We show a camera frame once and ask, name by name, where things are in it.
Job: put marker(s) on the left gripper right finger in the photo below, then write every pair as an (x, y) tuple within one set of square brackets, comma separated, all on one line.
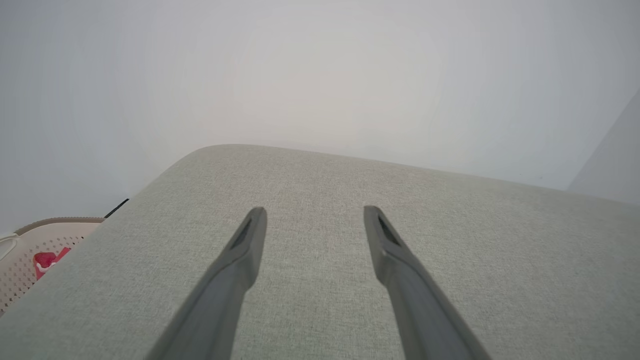
[(420, 305)]

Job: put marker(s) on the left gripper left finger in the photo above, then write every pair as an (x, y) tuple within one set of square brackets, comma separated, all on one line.
[(225, 295)]

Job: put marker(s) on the red and white garment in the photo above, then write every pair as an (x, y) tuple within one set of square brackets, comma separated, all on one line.
[(45, 261)]

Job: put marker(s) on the black strip behind sofa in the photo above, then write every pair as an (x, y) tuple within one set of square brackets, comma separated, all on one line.
[(116, 208)]

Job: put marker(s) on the beige perforated laundry basket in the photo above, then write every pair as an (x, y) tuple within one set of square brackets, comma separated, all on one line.
[(20, 280)]

